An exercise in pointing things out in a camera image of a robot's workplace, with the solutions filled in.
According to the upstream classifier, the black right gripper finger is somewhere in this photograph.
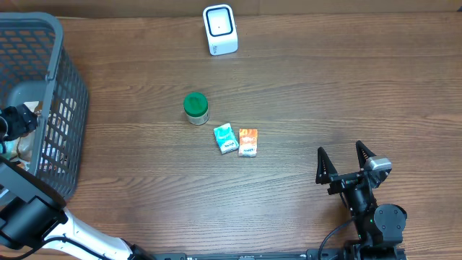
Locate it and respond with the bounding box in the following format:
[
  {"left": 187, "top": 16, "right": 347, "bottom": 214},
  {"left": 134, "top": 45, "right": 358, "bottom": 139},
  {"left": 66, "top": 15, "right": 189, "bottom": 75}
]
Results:
[
  {"left": 356, "top": 140, "right": 376, "bottom": 169},
  {"left": 315, "top": 147, "right": 338, "bottom": 184}
]

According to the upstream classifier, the orange tissue packet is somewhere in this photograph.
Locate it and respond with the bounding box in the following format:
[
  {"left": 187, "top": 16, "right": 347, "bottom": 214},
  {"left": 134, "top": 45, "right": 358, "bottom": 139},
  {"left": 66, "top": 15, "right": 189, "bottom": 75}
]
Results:
[{"left": 238, "top": 129, "right": 258, "bottom": 157}]

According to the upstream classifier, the teal tissue packet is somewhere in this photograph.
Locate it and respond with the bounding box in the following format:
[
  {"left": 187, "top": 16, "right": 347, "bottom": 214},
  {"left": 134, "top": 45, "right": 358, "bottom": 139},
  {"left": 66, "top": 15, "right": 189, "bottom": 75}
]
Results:
[{"left": 214, "top": 123, "right": 239, "bottom": 155}]

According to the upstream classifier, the green lid jar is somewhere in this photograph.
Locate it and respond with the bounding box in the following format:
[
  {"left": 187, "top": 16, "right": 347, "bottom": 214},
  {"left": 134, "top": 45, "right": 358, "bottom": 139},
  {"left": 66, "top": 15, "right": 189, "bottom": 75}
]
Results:
[{"left": 183, "top": 92, "right": 209, "bottom": 126}]

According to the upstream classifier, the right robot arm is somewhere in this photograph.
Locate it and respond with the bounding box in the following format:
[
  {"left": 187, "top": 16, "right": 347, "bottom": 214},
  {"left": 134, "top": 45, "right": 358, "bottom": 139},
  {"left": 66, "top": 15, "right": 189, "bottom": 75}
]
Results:
[{"left": 315, "top": 141, "right": 407, "bottom": 260}]

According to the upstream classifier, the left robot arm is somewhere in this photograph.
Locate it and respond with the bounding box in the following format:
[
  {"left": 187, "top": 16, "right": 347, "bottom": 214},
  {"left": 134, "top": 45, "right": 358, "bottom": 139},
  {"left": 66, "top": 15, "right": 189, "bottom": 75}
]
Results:
[{"left": 1, "top": 157, "right": 153, "bottom": 260}]

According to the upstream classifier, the white barcode scanner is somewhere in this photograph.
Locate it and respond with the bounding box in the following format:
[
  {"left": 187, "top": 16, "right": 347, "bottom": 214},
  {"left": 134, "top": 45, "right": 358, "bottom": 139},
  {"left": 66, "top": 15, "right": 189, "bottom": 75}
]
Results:
[{"left": 203, "top": 4, "right": 238, "bottom": 56}]

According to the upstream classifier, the brown white snack bag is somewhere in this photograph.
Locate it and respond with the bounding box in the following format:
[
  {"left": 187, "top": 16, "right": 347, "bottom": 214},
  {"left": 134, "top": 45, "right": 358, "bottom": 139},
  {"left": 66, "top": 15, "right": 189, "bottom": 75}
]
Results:
[{"left": 1, "top": 101, "right": 42, "bottom": 170}]

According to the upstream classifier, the grey plastic mesh basket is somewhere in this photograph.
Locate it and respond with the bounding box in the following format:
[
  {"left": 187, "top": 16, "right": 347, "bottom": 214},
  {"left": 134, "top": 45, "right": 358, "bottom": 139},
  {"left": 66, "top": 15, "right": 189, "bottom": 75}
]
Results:
[{"left": 1, "top": 12, "right": 89, "bottom": 199}]

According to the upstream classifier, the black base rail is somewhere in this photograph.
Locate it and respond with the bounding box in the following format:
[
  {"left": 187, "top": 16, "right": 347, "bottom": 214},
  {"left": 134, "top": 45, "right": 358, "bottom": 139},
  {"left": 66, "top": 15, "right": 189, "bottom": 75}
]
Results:
[{"left": 151, "top": 248, "right": 409, "bottom": 260}]

